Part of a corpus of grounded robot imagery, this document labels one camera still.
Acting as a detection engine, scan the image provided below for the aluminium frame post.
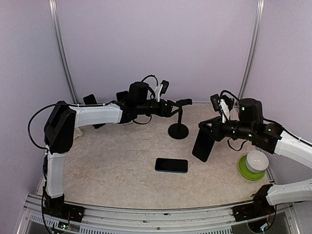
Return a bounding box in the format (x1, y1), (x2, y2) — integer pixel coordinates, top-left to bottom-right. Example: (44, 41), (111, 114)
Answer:
(48, 0), (79, 104)
(238, 0), (265, 99)

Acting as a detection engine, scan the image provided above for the black pole stand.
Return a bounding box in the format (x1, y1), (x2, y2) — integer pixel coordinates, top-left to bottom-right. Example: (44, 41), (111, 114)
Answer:
(222, 95), (234, 109)
(168, 98), (193, 139)

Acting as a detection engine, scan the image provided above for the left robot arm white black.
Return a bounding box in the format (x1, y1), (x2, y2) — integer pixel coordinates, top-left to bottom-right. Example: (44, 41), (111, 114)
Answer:
(42, 80), (183, 217)

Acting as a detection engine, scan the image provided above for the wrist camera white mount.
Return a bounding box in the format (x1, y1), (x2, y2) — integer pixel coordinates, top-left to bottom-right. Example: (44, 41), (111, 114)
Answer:
(155, 80), (169, 102)
(210, 94), (232, 123)

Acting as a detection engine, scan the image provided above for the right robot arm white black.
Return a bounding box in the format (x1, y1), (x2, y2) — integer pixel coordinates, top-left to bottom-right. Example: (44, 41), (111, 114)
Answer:
(192, 95), (312, 216)

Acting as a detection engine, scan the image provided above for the white bowl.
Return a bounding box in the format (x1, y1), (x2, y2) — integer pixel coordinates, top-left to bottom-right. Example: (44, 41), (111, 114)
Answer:
(245, 150), (269, 174)

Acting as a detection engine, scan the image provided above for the left aluminium frame post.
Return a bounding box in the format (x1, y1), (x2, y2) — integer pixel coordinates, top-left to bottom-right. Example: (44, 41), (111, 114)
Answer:
(48, 0), (79, 104)

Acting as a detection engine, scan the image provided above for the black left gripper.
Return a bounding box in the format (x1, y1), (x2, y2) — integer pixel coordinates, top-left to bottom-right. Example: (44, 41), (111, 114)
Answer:
(137, 98), (182, 117)

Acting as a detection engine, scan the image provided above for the black phone silver case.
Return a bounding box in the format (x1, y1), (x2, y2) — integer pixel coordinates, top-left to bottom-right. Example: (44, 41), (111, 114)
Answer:
(83, 94), (98, 105)

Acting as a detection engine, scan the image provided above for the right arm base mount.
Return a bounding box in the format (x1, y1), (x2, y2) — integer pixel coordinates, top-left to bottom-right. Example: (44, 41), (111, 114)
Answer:
(232, 203), (275, 222)

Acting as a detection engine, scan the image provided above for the green plate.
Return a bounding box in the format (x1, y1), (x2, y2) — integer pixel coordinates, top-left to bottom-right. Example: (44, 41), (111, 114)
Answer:
(238, 155), (265, 181)

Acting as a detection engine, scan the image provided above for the clear phone case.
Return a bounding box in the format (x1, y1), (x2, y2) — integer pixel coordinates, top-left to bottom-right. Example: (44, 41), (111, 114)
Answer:
(116, 91), (129, 102)

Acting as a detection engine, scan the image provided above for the cream ceramic mug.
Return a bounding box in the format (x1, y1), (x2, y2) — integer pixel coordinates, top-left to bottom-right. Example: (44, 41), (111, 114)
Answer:
(73, 128), (83, 139)

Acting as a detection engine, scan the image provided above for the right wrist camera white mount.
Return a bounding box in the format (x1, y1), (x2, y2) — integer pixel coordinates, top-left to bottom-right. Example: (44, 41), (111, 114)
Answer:
(210, 94), (232, 123)

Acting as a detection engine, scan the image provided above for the right aluminium frame post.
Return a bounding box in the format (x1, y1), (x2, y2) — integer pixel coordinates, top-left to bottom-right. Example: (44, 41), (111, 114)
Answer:
(238, 0), (265, 99)

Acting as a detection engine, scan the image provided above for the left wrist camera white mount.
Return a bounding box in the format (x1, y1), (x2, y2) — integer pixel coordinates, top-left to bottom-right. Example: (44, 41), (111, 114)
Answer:
(155, 80), (169, 102)

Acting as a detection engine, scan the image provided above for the front aluminium rail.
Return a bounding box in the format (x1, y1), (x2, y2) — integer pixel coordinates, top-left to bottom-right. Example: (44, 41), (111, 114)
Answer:
(14, 195), (301, 234)

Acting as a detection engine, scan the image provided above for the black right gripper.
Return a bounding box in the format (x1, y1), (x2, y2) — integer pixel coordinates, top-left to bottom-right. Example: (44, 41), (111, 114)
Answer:
(199, 115), (255, 141)

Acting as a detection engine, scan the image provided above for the black folding phone stand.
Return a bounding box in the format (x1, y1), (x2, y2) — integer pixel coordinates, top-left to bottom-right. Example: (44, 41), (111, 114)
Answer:
(93, 123), (105, 129)

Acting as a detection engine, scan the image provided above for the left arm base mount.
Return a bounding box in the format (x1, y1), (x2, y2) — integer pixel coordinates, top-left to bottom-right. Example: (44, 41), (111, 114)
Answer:
(43, 203), (85, 223)

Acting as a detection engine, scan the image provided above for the blue phone underneath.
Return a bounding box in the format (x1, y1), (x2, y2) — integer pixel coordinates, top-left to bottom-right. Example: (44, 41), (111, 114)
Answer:
(155, 158), (188, 173)

